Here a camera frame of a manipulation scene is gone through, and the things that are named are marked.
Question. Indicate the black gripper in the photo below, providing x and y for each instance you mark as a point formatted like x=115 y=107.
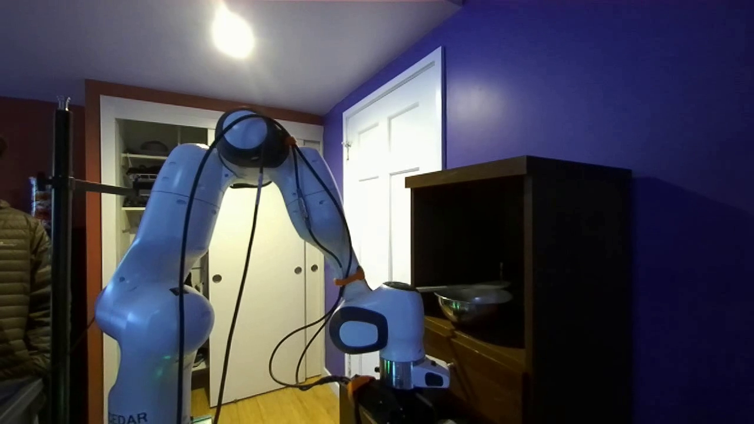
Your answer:
x=400 y=406

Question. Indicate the white panel door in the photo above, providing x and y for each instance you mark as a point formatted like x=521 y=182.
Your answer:
x=391 y=155

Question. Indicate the black tripod pole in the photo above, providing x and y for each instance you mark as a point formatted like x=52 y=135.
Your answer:
x=62 y=273

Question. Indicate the black horizontal crossbar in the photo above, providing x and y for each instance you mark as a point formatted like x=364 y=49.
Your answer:
x=98 y=186

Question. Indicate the person in striped jacket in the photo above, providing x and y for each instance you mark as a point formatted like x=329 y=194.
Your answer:
x=23 y=298

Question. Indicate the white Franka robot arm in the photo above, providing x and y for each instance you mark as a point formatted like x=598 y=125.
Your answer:
x=157 y=298

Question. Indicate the round ceiling light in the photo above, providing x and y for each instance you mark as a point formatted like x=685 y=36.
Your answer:
x=232 y=33

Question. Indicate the wooden cabinet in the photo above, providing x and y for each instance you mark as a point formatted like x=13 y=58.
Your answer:
x=579 y=298

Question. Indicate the wrist camera with orange mount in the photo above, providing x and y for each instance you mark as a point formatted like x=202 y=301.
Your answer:
x=356 y=384

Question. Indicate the white closet shelving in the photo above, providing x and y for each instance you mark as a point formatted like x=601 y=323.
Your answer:
x=144 y=155

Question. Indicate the wide white closet door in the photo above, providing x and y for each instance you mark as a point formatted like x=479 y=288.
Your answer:
x=271 y=298

